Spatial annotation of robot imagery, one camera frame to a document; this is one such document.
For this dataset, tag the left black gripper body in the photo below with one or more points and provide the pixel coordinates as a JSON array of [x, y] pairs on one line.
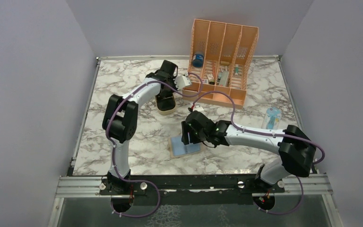
[[168, 91]]

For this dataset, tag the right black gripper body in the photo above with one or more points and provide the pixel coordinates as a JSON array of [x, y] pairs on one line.
[[194, 137]]

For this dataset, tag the beige leather card holder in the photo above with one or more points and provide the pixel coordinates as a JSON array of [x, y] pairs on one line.
[[177, 148]]

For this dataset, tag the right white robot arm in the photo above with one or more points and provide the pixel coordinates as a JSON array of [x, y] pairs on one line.
[[294, 148]]

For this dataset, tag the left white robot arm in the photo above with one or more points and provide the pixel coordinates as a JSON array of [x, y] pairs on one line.
[[121, 118]]

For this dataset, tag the beige tray with cards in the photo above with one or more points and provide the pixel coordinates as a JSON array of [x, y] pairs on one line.
[[165, 105]]

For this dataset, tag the blue round jar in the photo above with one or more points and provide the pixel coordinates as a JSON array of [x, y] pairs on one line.
[[198, 60]]

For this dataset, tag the small items in organizer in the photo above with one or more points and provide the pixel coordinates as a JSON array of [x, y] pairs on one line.
[[219, 80]]

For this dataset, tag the orange plastic desk organizer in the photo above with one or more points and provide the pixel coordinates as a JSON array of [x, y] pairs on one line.
[[222, 44]]

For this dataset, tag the white tube in organizer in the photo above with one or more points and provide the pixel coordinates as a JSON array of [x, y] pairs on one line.
[[236, 70]]

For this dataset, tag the blue packaged item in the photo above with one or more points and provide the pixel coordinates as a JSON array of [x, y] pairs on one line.
[[272, 118]]

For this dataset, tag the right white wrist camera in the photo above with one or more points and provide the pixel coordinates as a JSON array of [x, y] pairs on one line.
[[198, 108]]

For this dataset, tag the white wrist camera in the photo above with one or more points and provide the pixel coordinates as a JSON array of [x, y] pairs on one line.
[[198, 108], [181, 82]]

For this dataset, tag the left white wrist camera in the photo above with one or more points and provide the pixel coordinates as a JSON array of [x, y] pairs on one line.
[[181, 82]]

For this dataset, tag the black mounting base rail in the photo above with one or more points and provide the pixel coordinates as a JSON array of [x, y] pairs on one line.
[[190, 189]]

